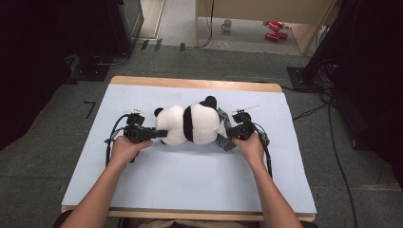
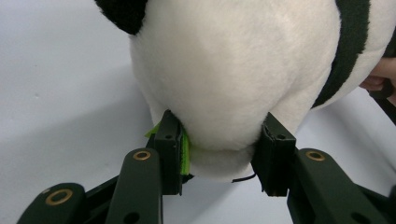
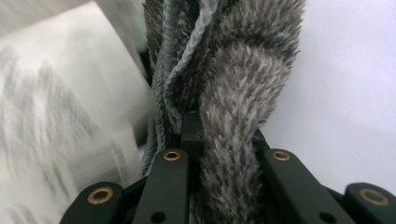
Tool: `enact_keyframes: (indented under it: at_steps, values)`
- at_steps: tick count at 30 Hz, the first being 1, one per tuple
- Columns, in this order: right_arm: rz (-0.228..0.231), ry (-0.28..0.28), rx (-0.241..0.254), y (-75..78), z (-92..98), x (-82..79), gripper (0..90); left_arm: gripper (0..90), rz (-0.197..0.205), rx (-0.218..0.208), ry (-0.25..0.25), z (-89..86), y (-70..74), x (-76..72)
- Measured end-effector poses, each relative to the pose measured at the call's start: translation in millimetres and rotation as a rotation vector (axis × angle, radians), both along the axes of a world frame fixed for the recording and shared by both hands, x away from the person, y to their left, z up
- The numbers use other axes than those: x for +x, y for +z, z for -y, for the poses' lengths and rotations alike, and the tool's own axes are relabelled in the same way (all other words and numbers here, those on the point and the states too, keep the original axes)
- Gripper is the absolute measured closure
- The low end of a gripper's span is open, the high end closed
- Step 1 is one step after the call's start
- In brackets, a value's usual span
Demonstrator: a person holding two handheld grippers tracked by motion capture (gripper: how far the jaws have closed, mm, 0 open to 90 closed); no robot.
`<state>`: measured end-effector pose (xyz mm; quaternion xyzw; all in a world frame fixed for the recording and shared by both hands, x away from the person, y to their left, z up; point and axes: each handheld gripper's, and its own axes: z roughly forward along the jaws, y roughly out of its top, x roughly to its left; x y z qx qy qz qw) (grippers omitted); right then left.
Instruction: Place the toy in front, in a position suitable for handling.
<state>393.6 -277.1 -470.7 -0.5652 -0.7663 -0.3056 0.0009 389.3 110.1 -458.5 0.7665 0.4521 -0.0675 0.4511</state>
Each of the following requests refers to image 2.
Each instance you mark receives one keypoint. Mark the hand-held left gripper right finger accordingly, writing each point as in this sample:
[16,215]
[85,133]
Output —
[311,186]

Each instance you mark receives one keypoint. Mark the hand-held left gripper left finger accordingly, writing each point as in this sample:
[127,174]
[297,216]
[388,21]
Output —
[140,186]

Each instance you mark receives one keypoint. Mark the panda plush toy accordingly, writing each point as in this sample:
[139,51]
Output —
[224,71]

